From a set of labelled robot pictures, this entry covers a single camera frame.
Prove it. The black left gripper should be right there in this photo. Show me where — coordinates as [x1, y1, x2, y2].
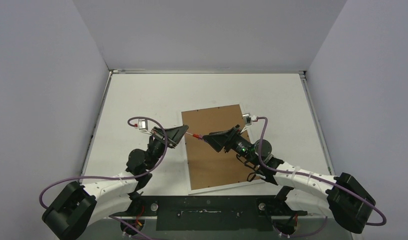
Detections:
[146, 125, 189, 171]

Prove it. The blue red screwdriver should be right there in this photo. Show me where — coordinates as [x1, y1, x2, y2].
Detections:
[185, 132, 204, 141]

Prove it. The white picture frame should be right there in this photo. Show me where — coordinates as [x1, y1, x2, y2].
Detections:
[177, 102, 267, 196]

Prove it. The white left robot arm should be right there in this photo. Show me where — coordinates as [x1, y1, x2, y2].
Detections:
[42, 125, 189, 240]

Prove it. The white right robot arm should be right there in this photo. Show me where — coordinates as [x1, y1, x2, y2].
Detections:
[202, 126, 376, 234]

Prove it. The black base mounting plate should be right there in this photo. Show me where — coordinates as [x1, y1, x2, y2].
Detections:
[120, 195, 307, 232]

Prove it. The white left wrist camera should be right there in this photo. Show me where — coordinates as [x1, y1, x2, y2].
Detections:
[134, 118, 151, 135]

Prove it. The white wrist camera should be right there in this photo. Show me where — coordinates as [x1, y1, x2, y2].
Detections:
[134, 118, 151, 135]
[240, 113, 257, 134]

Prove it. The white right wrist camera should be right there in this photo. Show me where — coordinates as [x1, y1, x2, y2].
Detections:
[240, 113, 257, 134]

